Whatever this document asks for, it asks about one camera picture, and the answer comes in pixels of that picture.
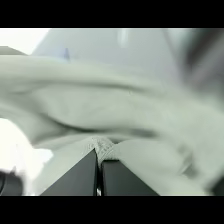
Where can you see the khaki shirt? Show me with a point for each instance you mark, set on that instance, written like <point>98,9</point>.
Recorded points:
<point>110,100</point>

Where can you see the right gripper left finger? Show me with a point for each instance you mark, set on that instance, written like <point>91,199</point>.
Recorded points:
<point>80,180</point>

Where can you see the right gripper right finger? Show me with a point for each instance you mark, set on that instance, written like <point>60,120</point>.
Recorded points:
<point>123,181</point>

